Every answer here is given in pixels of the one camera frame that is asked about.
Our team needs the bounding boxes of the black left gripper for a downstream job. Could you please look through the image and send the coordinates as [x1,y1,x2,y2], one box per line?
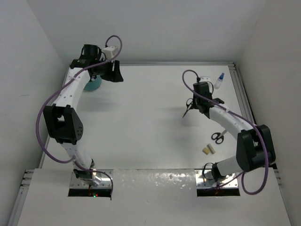
[94,57,123,83]

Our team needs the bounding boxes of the small black handled scissors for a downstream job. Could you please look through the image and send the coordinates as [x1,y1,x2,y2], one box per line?
[182,98,194,118]

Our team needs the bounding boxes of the large black handled scissors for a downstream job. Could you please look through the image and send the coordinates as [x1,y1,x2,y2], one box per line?
[211,130,227,145]

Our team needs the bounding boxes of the white eraser block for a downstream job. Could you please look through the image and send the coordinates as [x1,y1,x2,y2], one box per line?
[207,144,215,154]

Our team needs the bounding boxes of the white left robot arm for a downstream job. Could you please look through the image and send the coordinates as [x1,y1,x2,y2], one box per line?
[43,44,123,186]

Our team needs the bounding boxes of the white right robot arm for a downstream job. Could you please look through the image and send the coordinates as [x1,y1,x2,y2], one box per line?
[192,82,276,182]

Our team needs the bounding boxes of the teal round organizer container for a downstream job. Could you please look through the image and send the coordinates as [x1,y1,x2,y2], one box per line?
[84,76,102,92]

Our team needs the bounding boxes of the small blue cap bottle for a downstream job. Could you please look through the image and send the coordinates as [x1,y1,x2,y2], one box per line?
[214,73,224,89]

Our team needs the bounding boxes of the yellow eraser block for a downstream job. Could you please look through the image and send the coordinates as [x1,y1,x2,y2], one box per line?
[202,147,210,155]

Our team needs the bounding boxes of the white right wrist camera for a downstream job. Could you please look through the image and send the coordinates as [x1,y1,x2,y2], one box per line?
[199,76,211,82]

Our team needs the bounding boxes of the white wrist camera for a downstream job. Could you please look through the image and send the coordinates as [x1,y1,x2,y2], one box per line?
[102,46,119,59]
[199,76,211,82]

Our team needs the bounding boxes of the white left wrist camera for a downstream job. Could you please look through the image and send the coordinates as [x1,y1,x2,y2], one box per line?
[102,46,119,59]

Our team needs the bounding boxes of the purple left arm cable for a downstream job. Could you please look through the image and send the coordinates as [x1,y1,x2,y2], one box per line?
[35,35,123,197]

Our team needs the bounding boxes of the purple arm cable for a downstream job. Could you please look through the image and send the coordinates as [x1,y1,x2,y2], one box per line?
[182,69,270,195]
[35,35,123,197]

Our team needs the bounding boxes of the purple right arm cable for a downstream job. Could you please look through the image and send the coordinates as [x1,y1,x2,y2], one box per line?
[182,69,270,195]

